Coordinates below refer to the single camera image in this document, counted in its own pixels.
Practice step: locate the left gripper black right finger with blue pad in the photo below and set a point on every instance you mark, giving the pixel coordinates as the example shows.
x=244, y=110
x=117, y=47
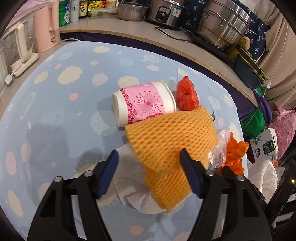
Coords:
x=232, y=207

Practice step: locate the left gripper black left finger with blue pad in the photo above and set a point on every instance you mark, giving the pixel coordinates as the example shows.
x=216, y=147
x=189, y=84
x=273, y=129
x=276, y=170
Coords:
x=54, y=218

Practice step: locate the clear plastic bag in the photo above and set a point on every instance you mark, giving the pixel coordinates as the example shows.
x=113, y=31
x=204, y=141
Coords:
x=217, y=156

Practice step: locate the orange plastic bag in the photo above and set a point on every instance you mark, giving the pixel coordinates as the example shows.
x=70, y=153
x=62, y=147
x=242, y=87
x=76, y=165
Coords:
x=234, y=153

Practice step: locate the white paper towel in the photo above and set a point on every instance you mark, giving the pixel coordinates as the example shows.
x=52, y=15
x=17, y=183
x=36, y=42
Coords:
x=129, y=181

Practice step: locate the orange foam fruit net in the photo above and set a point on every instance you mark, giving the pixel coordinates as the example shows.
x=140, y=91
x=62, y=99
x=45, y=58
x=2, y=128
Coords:
x=157, y=142

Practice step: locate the trash bin white liner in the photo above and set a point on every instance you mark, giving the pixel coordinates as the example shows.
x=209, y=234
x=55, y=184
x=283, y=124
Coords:
x=263, y=175

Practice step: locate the white green cardboard box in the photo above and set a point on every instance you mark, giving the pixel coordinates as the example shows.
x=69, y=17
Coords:
x=265, y=146

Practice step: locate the green plastic bag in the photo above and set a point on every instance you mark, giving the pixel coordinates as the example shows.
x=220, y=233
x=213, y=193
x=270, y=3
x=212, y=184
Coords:
x=254, y=123

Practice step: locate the blue patterned tablecloth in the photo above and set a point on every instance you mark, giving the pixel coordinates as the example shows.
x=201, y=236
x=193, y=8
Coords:
x=60, y=122

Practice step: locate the pink floral cloth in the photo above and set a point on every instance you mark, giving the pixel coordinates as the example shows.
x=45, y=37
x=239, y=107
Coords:
x=283, y=122

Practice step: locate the purple cloth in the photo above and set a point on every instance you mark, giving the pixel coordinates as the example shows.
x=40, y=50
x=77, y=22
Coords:
x=264, y=108

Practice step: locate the red plastic bag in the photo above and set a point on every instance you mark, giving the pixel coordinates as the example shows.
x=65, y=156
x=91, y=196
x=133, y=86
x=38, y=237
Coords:
x=186, y=95

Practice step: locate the pink white paper cup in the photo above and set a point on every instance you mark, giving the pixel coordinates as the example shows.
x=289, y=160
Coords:
x=140, y=102

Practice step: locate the stacked teal yellow basins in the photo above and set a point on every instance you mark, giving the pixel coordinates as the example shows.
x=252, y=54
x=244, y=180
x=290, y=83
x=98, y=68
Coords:
x=248, y=71

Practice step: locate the beige curtain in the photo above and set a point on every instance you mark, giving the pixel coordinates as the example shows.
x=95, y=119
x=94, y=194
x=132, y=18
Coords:
x=279, y=63

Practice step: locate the black induction cooker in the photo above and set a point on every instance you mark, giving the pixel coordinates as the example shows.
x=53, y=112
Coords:
x=211, y=49

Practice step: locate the brown loofah sponge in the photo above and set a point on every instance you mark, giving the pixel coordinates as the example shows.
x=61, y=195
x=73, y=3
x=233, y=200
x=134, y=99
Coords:
x=245, y=43

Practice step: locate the white small appliance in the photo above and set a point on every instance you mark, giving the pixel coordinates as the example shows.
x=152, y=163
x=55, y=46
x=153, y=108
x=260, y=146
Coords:
x=19, y=48

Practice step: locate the pink electric kettle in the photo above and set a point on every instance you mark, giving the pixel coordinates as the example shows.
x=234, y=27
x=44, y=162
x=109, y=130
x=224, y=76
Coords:
x=46, y=27

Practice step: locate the large steel steamer pot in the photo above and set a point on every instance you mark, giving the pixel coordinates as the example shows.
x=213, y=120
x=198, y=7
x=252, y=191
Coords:
x=223, y=24

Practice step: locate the white label bottle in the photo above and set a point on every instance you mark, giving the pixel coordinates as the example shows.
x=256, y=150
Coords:
x=74, y=10

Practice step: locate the clear food container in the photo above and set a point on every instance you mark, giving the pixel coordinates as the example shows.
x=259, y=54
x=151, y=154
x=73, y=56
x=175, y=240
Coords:
x=103, y=13

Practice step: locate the green white package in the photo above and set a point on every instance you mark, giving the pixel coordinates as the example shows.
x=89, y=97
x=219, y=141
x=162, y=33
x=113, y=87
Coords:
x=64, y=13

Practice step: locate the silver rice cooker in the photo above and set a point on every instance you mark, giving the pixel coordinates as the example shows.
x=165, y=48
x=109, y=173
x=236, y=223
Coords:
x=166, y=13

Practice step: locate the dark soy sauce bottle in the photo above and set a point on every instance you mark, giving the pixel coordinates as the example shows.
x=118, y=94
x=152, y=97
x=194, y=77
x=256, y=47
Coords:
x=83, y=5

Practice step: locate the steel mixing bowl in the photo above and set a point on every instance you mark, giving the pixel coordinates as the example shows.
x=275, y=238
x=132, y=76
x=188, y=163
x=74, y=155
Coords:
x=131, y=11

